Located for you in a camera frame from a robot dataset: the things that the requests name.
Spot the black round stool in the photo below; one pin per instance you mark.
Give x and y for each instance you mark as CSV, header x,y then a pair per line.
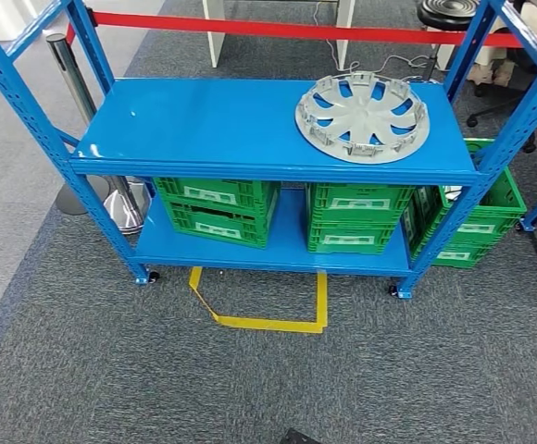
x,y
447,15

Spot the red barrier tape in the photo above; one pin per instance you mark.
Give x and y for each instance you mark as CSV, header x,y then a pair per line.
x,y
249,27

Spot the grey wheel hubcap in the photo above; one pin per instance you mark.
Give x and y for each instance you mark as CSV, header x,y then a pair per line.
x,y
361,122

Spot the dark round flat base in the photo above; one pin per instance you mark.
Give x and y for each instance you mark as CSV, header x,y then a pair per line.
x,y
72,199

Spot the white desk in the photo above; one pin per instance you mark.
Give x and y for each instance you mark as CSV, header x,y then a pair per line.
x,y
215,43

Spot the black office chair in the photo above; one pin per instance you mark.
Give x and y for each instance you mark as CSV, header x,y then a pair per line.
x,y
528,64

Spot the chrome stanchion post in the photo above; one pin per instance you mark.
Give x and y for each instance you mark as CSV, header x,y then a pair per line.
x,y
69,73

